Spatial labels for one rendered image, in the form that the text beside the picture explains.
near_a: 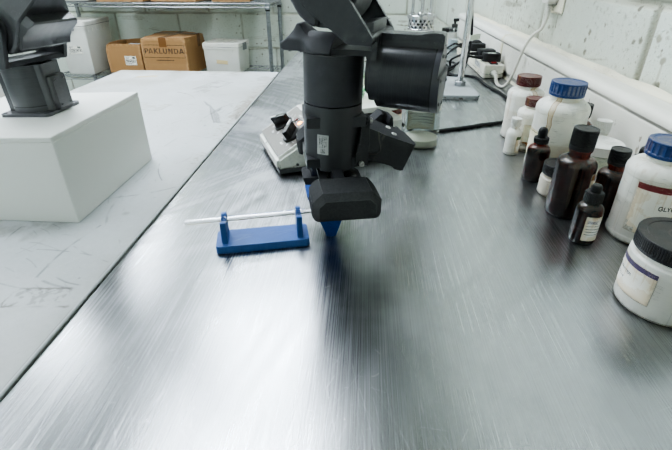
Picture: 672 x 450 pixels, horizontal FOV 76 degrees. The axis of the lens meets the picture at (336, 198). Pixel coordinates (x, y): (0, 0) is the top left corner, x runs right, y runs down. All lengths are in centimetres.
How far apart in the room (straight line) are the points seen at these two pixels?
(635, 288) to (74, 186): 59
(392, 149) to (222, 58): 261
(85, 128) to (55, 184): 8
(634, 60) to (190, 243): 73
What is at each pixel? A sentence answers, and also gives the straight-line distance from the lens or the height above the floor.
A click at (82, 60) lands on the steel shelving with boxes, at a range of 329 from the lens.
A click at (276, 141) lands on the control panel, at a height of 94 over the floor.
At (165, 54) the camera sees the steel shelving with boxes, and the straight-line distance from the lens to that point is 302.
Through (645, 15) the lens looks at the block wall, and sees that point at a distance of 86.
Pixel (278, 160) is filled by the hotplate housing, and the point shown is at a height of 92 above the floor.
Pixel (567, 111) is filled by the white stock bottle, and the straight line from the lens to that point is 68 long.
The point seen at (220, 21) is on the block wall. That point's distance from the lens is 330.
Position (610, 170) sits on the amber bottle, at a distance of 60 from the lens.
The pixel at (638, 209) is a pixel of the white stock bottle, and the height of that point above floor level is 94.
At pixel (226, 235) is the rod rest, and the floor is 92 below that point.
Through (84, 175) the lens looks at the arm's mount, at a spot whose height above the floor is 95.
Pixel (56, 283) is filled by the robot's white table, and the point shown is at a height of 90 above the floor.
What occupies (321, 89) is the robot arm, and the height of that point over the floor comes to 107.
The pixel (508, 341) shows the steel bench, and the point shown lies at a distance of 39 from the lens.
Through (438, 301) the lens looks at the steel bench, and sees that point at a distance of 41.
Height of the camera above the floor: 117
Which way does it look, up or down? 28 degrees down
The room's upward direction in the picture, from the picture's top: straight up
